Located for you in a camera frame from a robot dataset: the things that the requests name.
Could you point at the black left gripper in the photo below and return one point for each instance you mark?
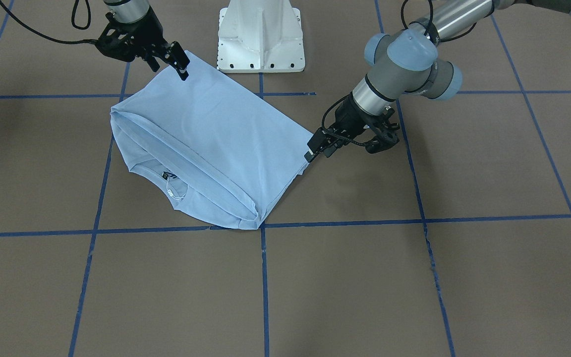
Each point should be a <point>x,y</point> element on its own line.
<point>350,115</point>

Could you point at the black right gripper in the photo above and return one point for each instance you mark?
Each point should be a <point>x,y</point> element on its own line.
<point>142,30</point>

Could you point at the light blue t-shirt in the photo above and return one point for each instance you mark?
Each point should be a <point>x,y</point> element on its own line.
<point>219,153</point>

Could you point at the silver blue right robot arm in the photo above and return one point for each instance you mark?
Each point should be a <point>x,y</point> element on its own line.
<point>129,10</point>

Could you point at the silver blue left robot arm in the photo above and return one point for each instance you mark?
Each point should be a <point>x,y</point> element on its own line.
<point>404,63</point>

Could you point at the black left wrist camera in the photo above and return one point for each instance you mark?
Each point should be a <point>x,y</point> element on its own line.
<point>385,132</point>

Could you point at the white camera mast pedestal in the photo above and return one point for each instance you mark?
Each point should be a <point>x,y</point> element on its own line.
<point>260,36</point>

